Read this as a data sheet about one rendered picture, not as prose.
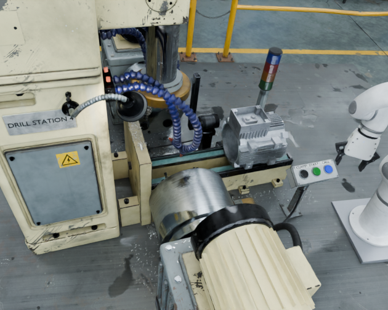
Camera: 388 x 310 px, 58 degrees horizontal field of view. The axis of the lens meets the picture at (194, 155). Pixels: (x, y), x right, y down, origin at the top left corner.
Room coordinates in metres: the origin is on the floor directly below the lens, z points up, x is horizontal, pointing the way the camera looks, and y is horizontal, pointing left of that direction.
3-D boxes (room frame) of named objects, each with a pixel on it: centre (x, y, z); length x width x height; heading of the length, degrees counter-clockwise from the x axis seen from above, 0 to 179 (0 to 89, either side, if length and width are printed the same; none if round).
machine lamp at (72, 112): (0.58, 0.21, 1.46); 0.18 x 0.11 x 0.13; 113
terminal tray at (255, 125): (1.01, -0.19, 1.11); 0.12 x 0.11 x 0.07; 113
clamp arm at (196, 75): (1.07, 0.03, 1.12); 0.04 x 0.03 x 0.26; 113
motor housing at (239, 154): (1.03, -0.22, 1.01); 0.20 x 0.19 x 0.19; 113
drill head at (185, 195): (0.57, -0.05, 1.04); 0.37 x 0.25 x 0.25; 23
